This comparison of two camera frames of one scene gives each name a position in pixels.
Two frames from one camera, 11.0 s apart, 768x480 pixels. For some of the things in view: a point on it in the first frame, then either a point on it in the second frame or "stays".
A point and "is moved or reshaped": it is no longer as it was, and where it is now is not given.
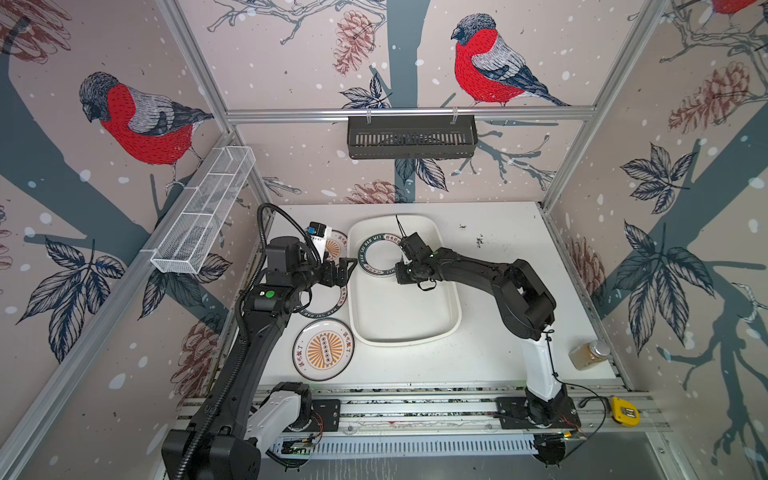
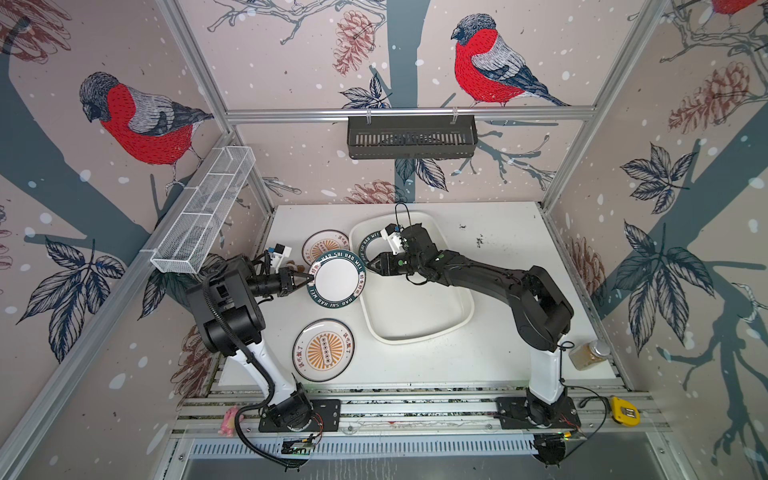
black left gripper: x=341 y=275 -> x=285 y=281
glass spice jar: x=588 y=355 stays
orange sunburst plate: x=323 y=349 stays
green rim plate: x=321 y=300 is moved or reshaped
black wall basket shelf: x=406 y=137 stays
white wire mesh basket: x=192 y=236 stays
